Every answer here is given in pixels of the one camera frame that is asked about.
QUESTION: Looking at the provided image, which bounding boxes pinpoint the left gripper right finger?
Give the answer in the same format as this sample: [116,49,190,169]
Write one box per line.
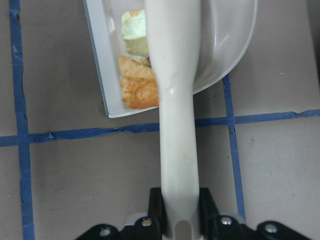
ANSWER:
[199,187,220,238]

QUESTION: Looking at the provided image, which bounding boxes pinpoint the beige plastic dustpan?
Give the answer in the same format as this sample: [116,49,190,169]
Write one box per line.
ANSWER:
[82,0,258,119]

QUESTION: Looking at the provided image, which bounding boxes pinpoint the beige hand brush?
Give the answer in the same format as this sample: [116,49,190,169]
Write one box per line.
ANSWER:
[144,0,202,240]

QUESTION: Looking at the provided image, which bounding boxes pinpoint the bread piece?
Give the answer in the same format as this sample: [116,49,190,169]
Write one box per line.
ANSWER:
[118,55,159,110]
[121,8,149,58]

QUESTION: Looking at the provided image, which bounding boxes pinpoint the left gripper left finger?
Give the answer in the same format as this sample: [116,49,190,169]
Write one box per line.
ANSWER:
[147,187,167,238]

